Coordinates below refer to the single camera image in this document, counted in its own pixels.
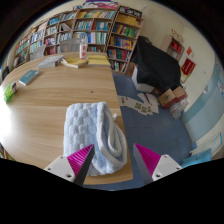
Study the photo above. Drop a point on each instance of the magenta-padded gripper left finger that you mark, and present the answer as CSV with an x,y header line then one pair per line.
x,y
78,161

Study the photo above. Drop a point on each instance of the teal book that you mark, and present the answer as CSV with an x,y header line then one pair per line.
x,y
29,77

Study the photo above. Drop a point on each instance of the green packet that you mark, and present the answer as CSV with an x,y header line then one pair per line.
x,y
8,93

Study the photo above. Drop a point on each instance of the small dark-lidded jar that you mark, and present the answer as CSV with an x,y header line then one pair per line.
x,y
14,87

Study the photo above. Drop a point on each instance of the small wall shelf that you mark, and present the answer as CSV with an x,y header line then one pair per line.
x,y
174,46

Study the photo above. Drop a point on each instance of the grey chair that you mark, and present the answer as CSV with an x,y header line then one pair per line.
x,y
37,52
69,46

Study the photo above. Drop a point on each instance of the brown cardboard box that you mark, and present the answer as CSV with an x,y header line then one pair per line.
x,y
170,96

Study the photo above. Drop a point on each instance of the papers scattered on floor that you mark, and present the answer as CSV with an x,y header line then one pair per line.
x,y
141,106

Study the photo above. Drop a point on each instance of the light grey waffle towel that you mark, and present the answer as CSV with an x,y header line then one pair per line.
x,y
88,133

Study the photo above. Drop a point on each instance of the red wall poster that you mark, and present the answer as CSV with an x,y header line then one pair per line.
x,y
188,66

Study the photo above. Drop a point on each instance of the open yellow book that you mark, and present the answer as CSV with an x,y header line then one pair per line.
x,y
75,62

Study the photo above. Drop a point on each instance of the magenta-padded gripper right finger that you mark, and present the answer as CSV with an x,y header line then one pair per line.
x,y
150,160

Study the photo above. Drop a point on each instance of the light blue flat panel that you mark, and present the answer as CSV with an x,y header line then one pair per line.
x,y
198,158

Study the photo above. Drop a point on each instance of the white box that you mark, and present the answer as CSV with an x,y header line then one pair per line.
x,y
141,85

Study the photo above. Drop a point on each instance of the black cloth cover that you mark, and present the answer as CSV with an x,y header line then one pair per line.
x,y
156,65

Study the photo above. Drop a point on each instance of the white bottle with red label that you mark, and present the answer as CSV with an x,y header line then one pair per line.
x,y
83,49

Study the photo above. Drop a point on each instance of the wooden bookshelf unit with books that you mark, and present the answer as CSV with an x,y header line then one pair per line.
x,y
96,28

